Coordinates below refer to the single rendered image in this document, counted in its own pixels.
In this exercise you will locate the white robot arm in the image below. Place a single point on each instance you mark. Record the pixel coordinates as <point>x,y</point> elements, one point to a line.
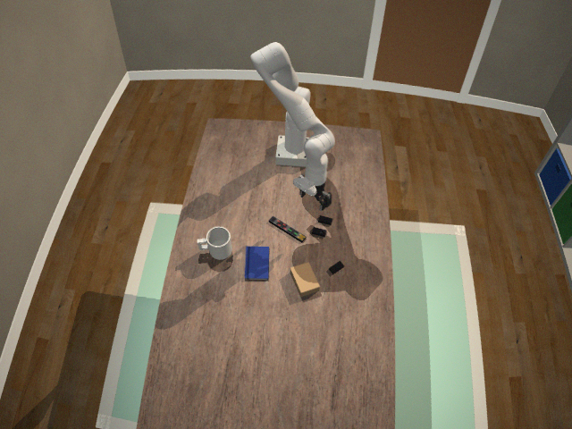
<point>299,116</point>

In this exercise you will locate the tan rectangular box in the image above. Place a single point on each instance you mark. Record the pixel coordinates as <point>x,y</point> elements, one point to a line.
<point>304,279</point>

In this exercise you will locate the grey mug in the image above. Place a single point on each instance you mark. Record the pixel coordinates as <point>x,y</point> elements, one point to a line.
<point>217,236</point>

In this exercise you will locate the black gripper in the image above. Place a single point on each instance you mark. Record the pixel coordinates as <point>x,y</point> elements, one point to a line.
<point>327,197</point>

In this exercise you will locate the blue notebook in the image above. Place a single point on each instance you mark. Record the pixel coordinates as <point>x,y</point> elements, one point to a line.
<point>257,263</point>

